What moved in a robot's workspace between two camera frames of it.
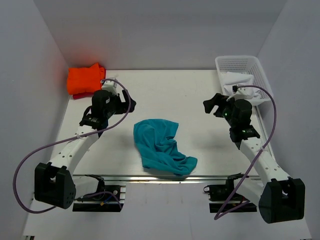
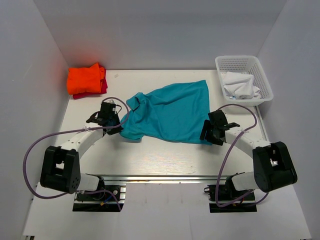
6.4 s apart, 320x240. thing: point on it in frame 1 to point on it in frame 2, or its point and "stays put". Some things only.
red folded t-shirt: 81,95 stays put
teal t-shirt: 159,152 to 174,114
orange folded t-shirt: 84,79 stays put
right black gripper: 222,98 to 207,126
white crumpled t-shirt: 230,79 stays put
